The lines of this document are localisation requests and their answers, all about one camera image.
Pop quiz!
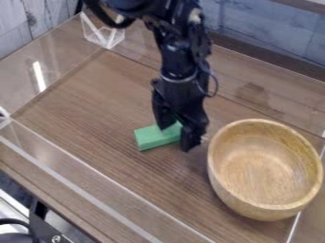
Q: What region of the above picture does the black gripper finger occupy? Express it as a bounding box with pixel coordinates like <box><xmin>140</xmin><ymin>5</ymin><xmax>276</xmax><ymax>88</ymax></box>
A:
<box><xmin>153</xmin><ymin>90</ymin><xmax>177</xmax><ymax>130</ymax></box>
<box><xmin>181</xmin><ymin>122</ymin><xmax>209</xmax><ymax>152</ymax></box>

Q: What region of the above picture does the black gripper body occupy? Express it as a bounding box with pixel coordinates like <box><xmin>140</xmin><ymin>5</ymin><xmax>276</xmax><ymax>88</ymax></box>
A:
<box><xmin>152</xmin><ymin>70</ymin><xmax>209</xmax><ymax>124</ymax></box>

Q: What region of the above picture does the green rectangular block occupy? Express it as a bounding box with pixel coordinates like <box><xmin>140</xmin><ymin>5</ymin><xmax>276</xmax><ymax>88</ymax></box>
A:
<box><xmin>134</xmin><ymin>122</ymin><xmax>184</xmax><ymax>151</ymax></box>

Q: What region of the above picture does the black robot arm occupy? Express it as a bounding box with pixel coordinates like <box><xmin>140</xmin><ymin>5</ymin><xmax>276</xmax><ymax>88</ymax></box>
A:
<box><xmin>85</xmin><ymin>0</ymin><xmax>214</xmax><ymax>151</ymax></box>

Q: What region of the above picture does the wooden bowl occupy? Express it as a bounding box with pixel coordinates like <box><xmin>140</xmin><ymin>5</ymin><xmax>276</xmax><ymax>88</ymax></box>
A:
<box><xmin>208</xmin><ymin>119</ymin><xmax>324</xmax><ymax>221</ymax></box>

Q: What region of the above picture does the clear acrylic corner bracket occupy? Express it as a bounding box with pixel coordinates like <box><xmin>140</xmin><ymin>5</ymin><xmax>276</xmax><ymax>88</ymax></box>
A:
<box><xmin>81</xmin><ymin>12</ymin><xmax>125</xmax><ymax>49</ymax></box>

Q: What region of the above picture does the black metal table frame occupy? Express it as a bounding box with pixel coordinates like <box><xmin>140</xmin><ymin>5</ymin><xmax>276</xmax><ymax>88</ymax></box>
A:
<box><xmin>30</xmin><ymin>199</ymin><xmax>87</xmax><ymax>243</ymax></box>

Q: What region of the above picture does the black cable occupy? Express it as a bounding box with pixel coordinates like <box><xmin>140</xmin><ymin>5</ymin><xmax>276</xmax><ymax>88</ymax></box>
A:
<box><xmin>0</xmin><ymin>217</ymin><xmax>33</xmax><ymax>243</ymax></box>

